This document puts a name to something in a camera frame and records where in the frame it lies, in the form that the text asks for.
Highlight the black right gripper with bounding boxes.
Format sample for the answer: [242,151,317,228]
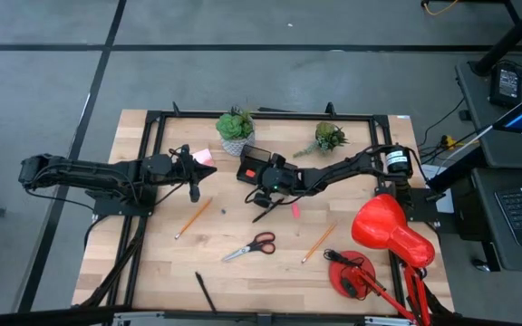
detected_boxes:
[241,154,299,208]

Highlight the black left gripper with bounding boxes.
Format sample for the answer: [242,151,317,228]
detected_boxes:
[169,144,218,204]

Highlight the pink sticky note pad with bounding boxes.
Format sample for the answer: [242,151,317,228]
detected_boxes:
[192,148,216,168]

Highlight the black pen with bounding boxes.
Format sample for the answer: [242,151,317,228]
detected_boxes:
[194,271,218,314]
[251,197,285,224]

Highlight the orange pencil with eraser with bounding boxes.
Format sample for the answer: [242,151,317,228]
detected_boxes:
[300,221,338,264]
[174,197,214,240]

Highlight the black and red scissors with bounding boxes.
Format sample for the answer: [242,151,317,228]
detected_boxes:
[221,231,276,263]

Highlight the black mesh desk organizer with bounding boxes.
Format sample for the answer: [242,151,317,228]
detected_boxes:
[236,144,299,187]

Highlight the succulent in white patterned pot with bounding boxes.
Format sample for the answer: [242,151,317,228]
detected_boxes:
[215,106,256,158]

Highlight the trailing succulent in dark pot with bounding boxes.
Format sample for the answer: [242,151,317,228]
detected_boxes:
[293,120,350,158]

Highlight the red desk lamp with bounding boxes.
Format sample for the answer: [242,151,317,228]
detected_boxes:
[324,193,438,326]

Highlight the white paper sheet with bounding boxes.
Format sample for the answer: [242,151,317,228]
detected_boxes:
[420,163,456,214]

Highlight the black horizontal beam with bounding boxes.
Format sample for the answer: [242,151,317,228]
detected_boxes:
[0,303,522,326]

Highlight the dark grey desk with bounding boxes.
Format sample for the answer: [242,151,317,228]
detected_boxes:
[454,58,522,273]

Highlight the black power adapter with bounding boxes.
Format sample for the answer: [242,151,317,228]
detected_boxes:
[488,62,522,109]

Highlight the black diagonal stand leg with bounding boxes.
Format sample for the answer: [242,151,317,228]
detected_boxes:
[471,0,522,77]

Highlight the black metal table frame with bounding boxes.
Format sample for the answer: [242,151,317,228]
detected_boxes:
[73,101,456,318]

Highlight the black lamp cord with switch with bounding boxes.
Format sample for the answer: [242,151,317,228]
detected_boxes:
[323,247,367,300]

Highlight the black floor cable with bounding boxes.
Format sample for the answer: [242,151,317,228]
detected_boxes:
[417,97,479,164]

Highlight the yellow floor cable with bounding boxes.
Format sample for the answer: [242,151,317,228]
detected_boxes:
[420,0,460,17]

